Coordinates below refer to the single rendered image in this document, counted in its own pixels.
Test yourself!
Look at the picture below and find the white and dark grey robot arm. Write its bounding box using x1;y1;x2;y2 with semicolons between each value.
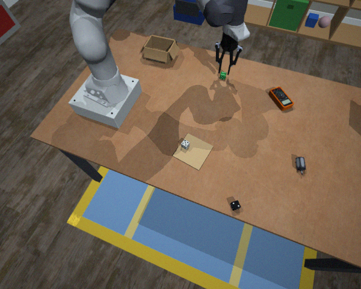
69;0;250;107

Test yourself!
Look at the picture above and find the orange digital multimeter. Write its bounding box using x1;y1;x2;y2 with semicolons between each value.
269;87;294;111

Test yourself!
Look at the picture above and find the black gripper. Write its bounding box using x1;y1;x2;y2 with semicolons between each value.
215;33;242;75

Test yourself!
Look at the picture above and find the beige square mat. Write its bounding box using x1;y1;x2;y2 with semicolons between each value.
173;133;213;170

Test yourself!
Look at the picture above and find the white die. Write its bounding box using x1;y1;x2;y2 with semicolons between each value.
181;140;190;149

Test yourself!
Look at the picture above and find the black die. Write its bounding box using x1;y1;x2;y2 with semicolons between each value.
230;200;241;211

